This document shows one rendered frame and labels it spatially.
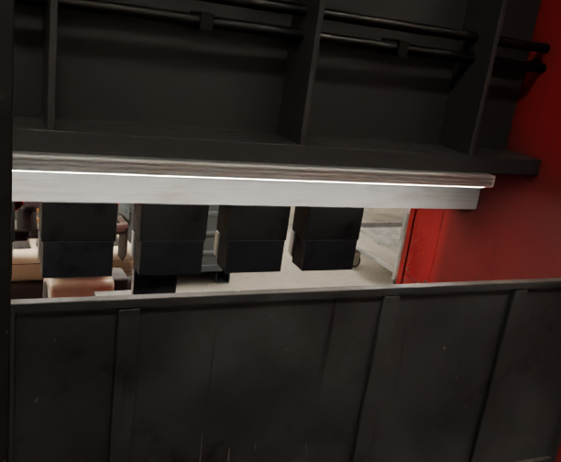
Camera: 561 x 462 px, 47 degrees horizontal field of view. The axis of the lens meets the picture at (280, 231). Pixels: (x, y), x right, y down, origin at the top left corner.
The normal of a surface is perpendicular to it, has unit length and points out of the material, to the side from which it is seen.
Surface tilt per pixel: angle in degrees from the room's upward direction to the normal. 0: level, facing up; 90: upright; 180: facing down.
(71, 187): 90
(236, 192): 90
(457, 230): 90
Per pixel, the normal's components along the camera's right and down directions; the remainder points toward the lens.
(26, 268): 0.44, 0.32
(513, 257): -0.91, 0.00
